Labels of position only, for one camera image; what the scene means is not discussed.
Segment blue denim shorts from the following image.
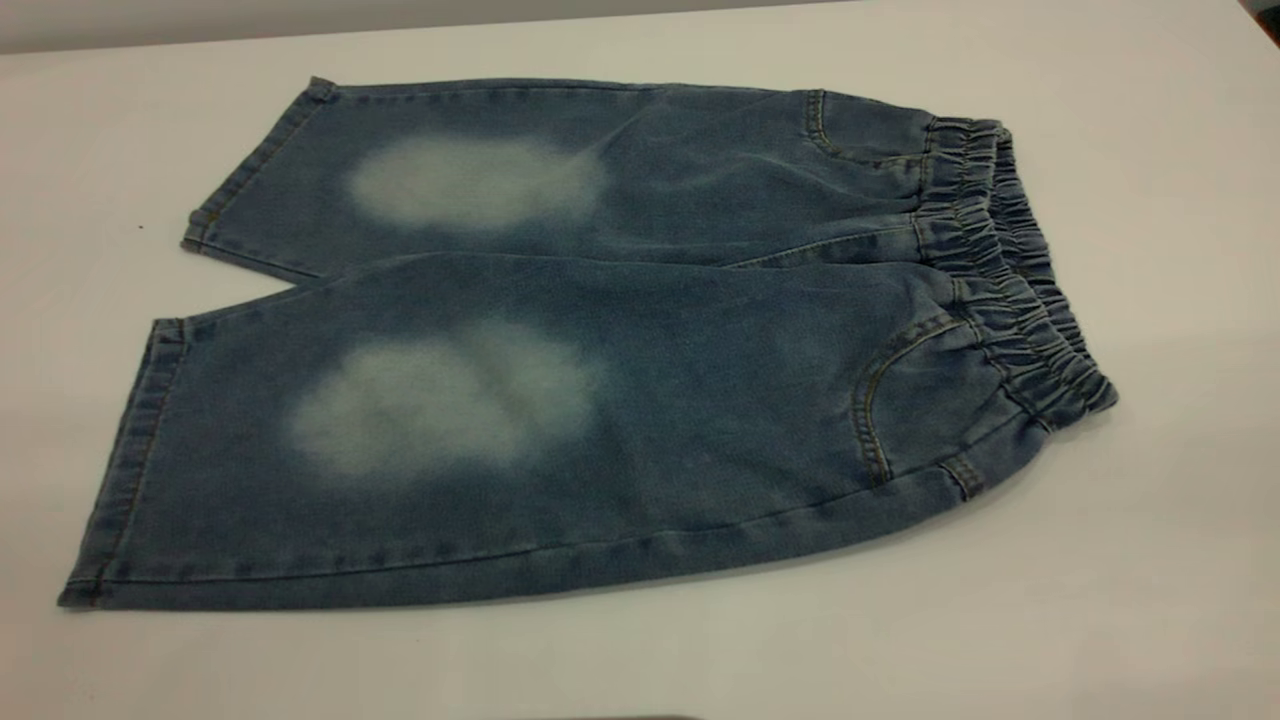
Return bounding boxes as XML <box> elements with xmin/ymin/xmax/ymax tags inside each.
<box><xmin>57</xmin><ymin>76</ymin><xmax>1119</xmax><ymax>611</ymax></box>

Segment dark background object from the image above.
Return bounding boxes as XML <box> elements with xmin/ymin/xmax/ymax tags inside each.
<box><xmin>1240</xmin><ymin>0</ymin><xmax>1280</xmax><ymax>47</ymax></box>

